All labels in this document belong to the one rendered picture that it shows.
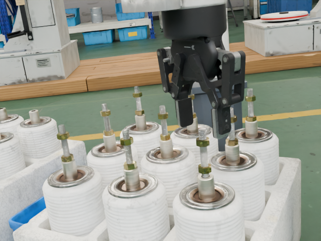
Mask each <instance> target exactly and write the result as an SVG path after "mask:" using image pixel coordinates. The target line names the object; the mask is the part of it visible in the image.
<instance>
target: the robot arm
mask: <svg viewBox="0 0 321 241"><path fill-rule="evenodd" d="M121 5H122V12H123V13H135V12H153V11H161V16H162V26H163V35H164V37H165V38H167V39H170V40H171V46H169V47H164V48H160V49H158V50H157V57H158V62H159V68H160V76H161V81H162V86H163V91H164V92H165V93H170V94H171V96H172V98H173V99H174V100H175V108H176V117H177V120H178V126H180V127H183V128H184V127H186V126H189V125H192V124H193V108H192V98H191V97H188V96H189V95H190V94H191V90H192V87H193V83H194V82H198V83H199V84H200V87H201V90H202V91H203V92H205V93H206V94H207V96H208V98H209V101H210V103H211V106H212V108H213V109H211V116H212V129H213V137H214V138H216V139H221V138H224V137H226V136H228V135H229V133H230V131H231V114H230V107H231V105H234V104H237V103H239V102H242V101H243V100H244V89H245V67H246V54H245V52H243V51H242V50H240V51H237V52H230V51H229V35H228V18H227V0H121ZM170 73H172V78H171V81H172V83H170V82H169V74H170ZM183 85H184V86H183ZM233 85H234V93H233V94H232V86H233ZM216 88H217V89H219V91H220V94H221V97H220V98H218V95H217V93H216V90H215V89H216Z"/></svg>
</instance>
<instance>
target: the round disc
mask: <svg viewBox="0 0 321 241"><path fill-rule="evenodd" d="M307 16H308V12H307V11H284V12H277V13H270V14H264V15H261V18H260V19H261V21H265V22H290V21H297V19H302V18H306V17H307Z"/></svg>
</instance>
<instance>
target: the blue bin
mask: <svg viewBox="0 0 321 241"><path fill-rule="evenodd" d="M45 208H46V204H45V200H44V196H43V197H41V198H40V199H38V200H37V201H35V202H33V203H32V204H30V205H29V206H27V207H26V208H24V209H23V210H21V211H20V212H18V213H17V214H15V215H14V216H12V217H11V218H10V219H9V221H8V222H9V226H10V228H11V229H13V232H14V231H15V230H17V229H18V228H19V227H21V226H22V225H23V224H26V223H28V222H29V220H30V219H32V218H33V217H34V216H36V215H37V214H39V213H40V212H41V211H43V210H44V209H45Z"/></svg>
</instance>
